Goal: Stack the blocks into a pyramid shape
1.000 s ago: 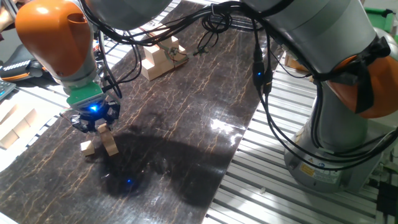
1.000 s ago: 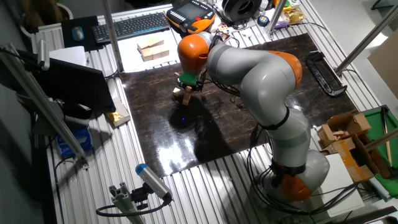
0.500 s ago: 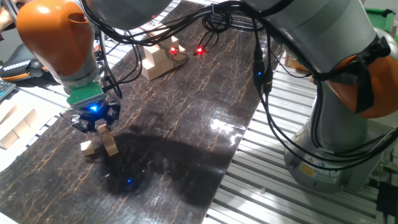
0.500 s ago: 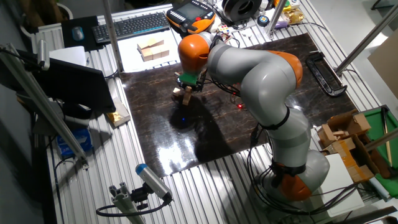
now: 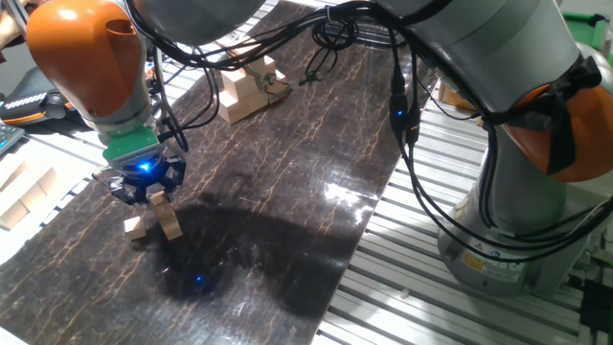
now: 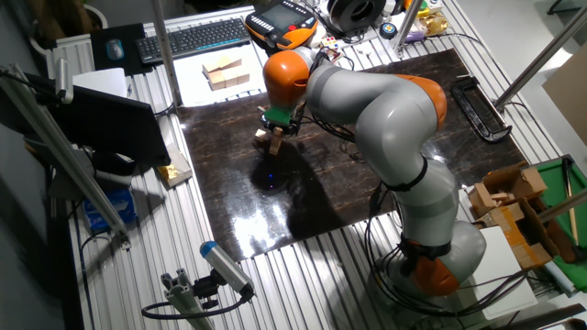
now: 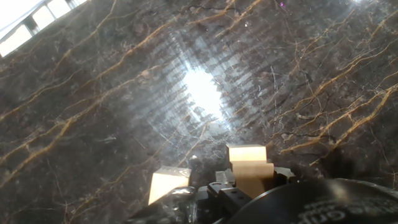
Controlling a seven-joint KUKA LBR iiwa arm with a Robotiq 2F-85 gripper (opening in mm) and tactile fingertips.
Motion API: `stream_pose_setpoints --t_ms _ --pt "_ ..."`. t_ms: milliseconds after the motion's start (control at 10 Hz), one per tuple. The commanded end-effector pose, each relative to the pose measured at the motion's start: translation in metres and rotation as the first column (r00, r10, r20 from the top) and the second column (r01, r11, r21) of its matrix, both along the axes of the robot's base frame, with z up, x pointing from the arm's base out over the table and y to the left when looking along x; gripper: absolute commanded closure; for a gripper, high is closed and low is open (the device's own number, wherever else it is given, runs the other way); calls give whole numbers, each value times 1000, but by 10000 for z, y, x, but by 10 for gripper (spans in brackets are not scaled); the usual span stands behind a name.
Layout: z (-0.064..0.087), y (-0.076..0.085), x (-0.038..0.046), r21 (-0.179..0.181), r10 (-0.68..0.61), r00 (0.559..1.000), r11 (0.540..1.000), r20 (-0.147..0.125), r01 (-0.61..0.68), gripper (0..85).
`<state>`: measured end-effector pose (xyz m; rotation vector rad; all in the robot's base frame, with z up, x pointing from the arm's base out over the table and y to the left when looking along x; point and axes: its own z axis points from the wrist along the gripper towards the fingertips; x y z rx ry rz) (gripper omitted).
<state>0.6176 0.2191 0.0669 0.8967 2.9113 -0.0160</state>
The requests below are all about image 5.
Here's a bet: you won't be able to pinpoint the orange black teach pendant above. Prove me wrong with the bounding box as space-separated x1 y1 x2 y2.
0 66 78 127

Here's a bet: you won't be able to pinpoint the black computer keyboard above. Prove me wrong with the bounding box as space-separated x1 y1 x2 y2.
0 123 26 157

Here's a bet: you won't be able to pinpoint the open cardboard box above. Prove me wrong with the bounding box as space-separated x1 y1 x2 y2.
438 83 475 114

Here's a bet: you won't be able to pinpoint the green gripper mount plate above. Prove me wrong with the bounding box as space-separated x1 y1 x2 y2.
102 125 164 168

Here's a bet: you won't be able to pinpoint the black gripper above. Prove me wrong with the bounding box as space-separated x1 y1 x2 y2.
108 152 188 206

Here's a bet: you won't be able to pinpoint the large wooden block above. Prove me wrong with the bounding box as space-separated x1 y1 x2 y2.
35 166 60 196
0 157 30 193
18 181 48 212
0 198 30 232

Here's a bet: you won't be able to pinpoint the silver metal pole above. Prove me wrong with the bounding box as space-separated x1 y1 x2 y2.
5 0 31 37

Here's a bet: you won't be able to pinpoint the stacked large wooden blocks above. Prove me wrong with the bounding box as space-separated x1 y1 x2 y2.
217 40 292 126

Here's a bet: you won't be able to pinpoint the green mini billiard table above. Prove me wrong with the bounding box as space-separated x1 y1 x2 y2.
560 10 609 52

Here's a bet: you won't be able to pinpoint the dark marble pattern mat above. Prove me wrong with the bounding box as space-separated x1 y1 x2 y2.
0 0 432 345

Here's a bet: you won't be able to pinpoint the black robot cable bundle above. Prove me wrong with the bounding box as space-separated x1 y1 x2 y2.
125 0 613 263

